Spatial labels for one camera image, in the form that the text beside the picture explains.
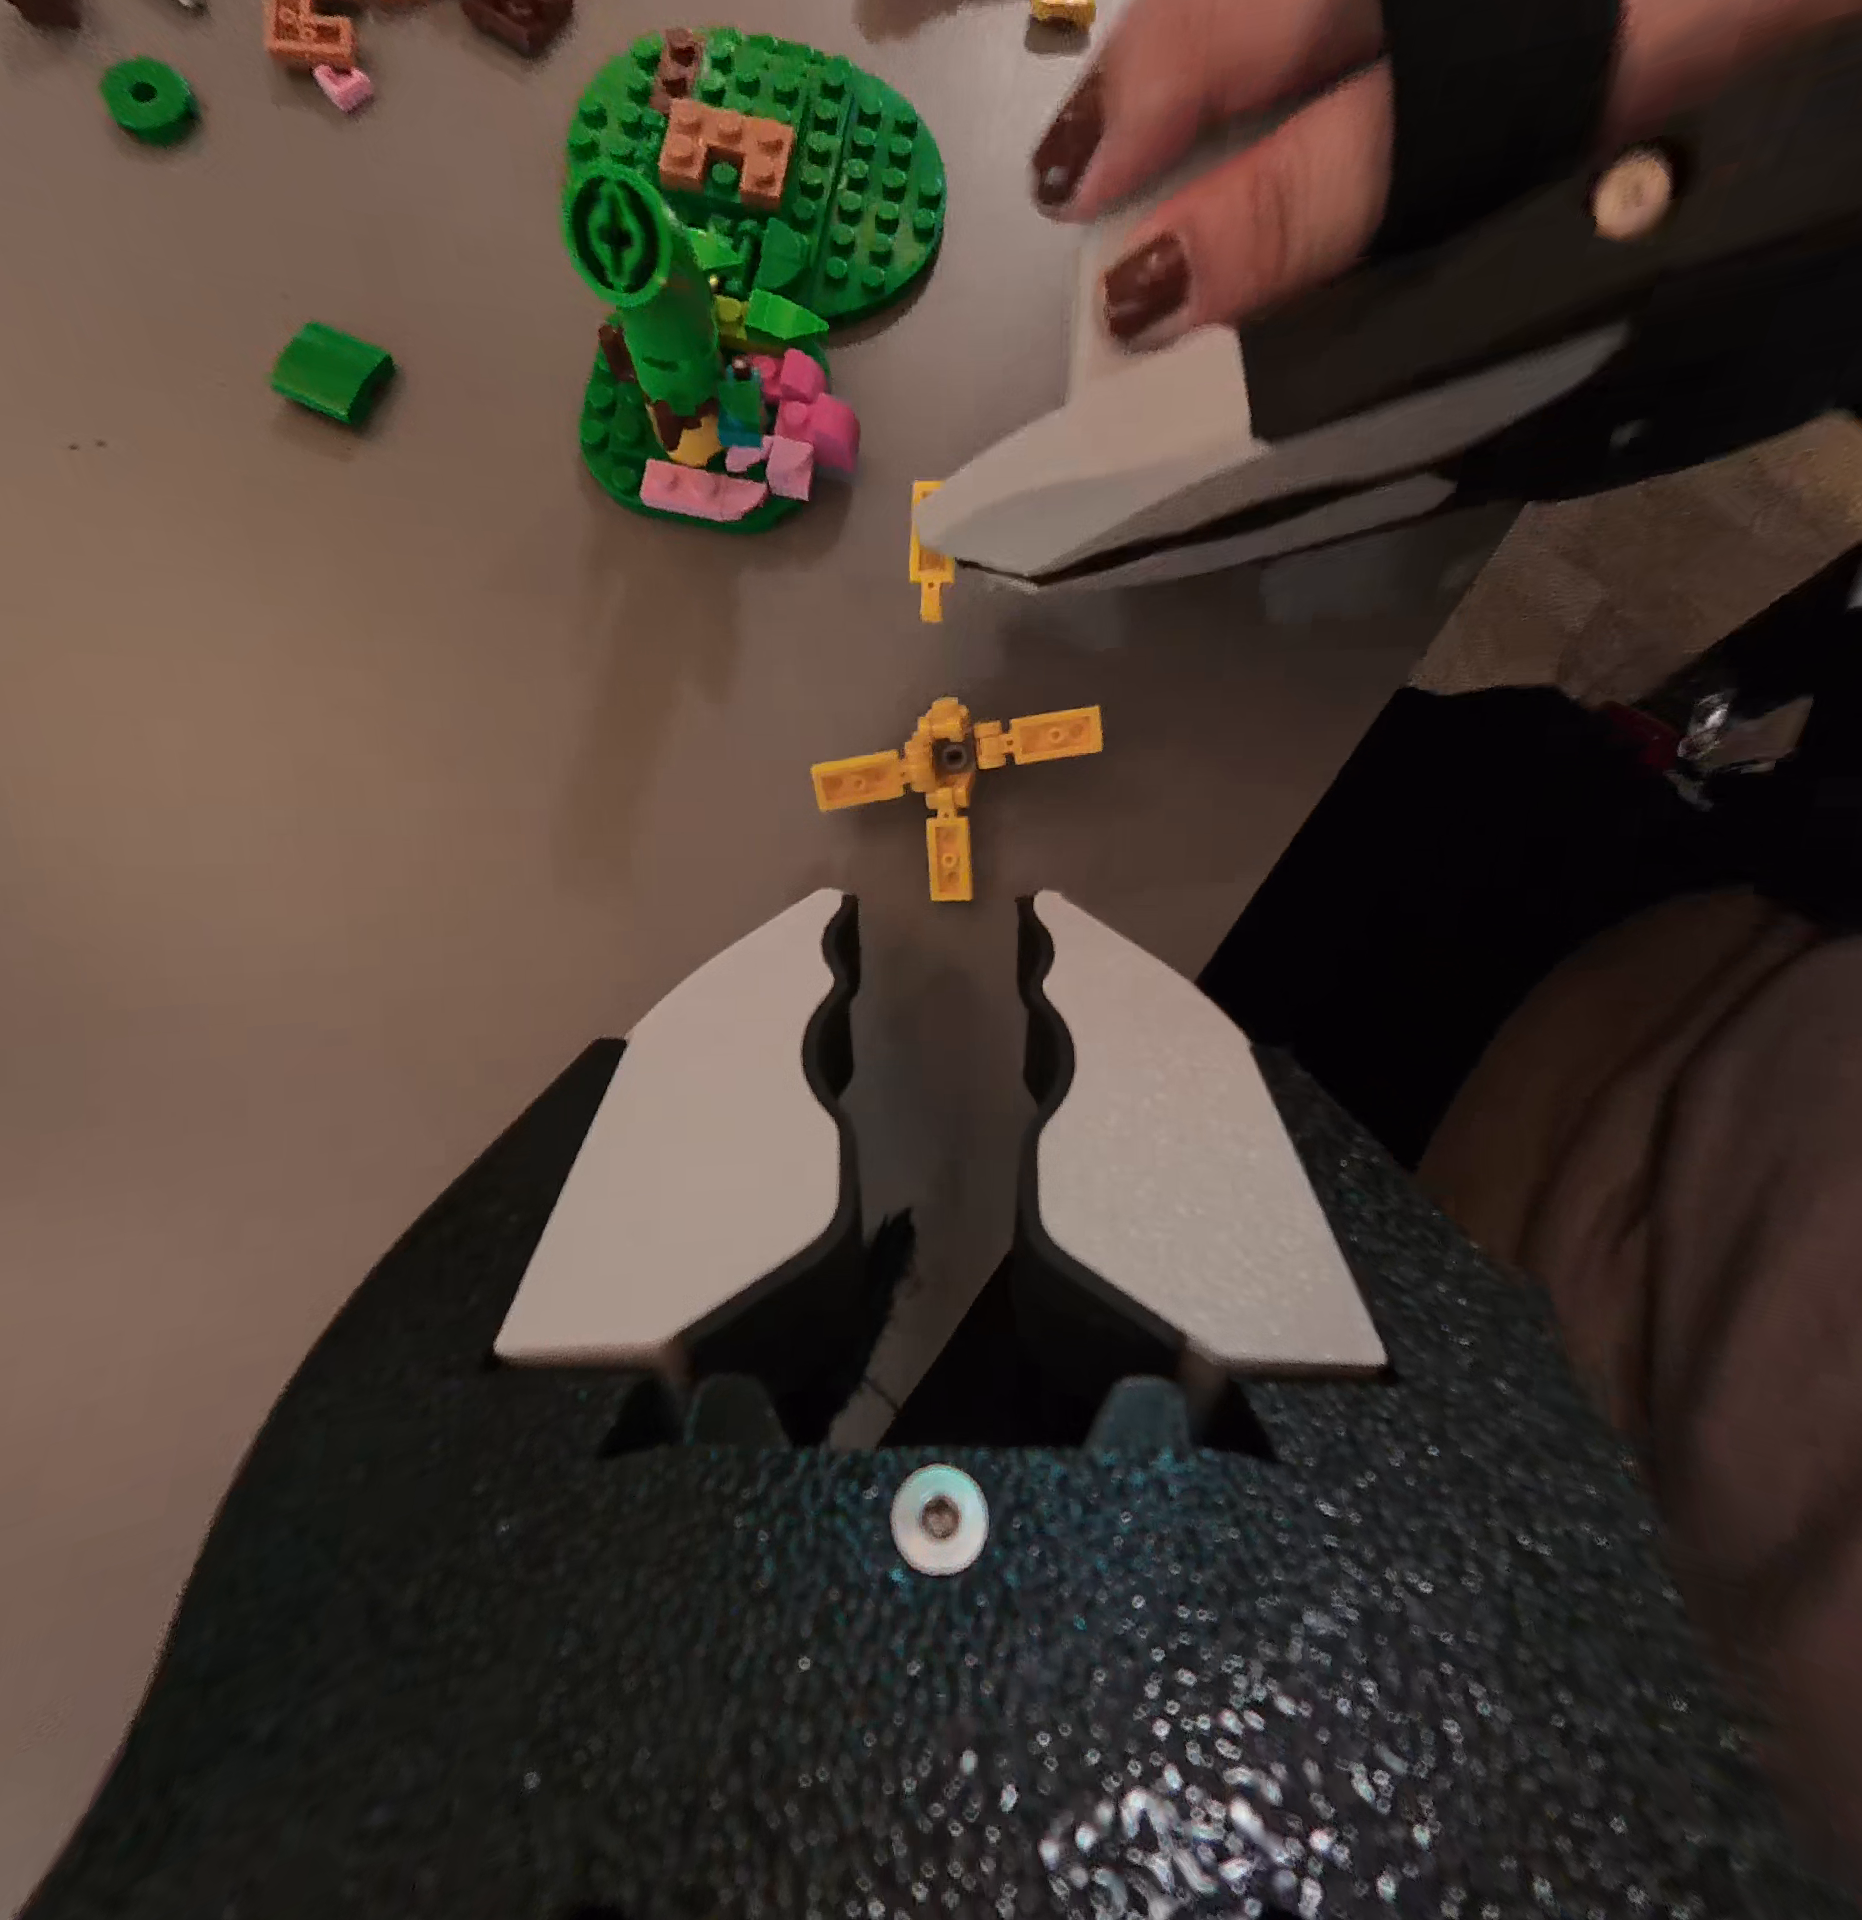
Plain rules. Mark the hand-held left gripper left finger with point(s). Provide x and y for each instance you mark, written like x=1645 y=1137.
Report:
x=690 y=1139

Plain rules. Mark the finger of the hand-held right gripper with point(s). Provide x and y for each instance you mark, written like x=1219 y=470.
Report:
x=1260 y=534
x=1111 y=480

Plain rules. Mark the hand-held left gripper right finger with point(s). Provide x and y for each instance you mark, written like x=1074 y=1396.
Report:
x=1185 y=1170

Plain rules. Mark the yellow hinge plate brick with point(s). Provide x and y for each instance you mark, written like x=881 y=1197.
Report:
x=926 y=555

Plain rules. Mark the yellow brick flower assembly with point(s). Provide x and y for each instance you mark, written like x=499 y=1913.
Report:
x=946 y=765

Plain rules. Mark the grey desk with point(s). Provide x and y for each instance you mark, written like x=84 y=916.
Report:
x=270 y=901

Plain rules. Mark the person's right hand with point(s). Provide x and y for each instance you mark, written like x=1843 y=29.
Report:
x=1245 y=119

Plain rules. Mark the metal key clip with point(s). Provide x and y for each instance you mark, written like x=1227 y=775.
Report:
x=1713 y=735

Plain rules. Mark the green brick plant model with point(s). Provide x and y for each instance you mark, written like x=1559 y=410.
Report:
x=721 y=270

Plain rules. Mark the small yellow brick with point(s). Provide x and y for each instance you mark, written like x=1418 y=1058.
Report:
x=1062 y=9

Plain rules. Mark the person's brown sweater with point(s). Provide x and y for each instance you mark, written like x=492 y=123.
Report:
x=1696 y=1274

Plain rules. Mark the dark brown brick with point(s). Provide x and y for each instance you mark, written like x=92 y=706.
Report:
x=514 y=20
x=43 y=9

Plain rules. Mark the green curved brick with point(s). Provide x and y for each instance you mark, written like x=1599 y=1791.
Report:
x=329 y=372

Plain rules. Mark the small pink brick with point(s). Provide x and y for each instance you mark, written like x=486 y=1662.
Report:
x=343 y=86

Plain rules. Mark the tan angled brick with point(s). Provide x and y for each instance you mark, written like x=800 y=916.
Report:
x=303 y=29

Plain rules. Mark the green round brick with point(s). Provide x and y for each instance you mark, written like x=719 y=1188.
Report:
x=149 y=101

